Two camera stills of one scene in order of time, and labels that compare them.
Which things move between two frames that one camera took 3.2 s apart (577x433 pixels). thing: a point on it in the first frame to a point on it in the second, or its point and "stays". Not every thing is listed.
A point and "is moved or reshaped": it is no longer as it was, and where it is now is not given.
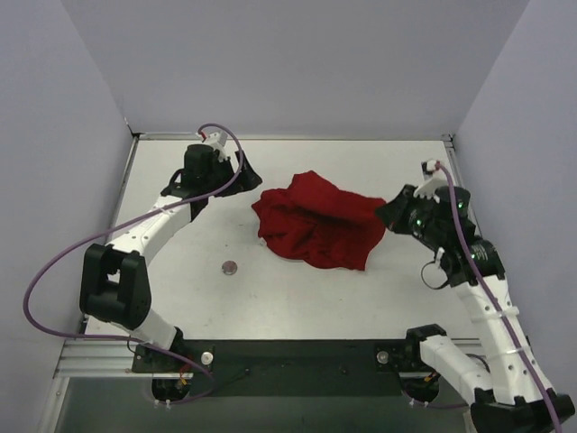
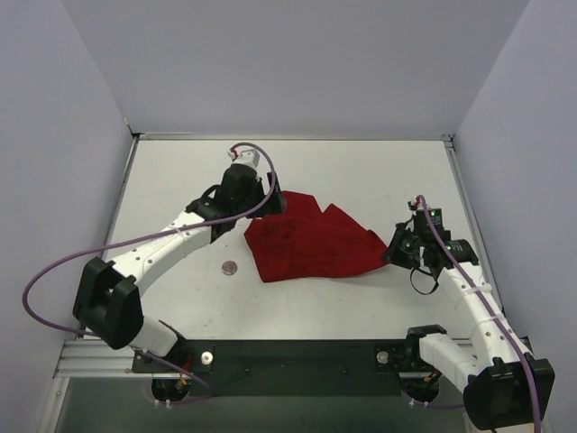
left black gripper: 235,178 to 269,197
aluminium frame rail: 94,358 stays
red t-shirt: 314,221 is moved or reshaped
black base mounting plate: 300,368 stays
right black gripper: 404,210 to 401,248
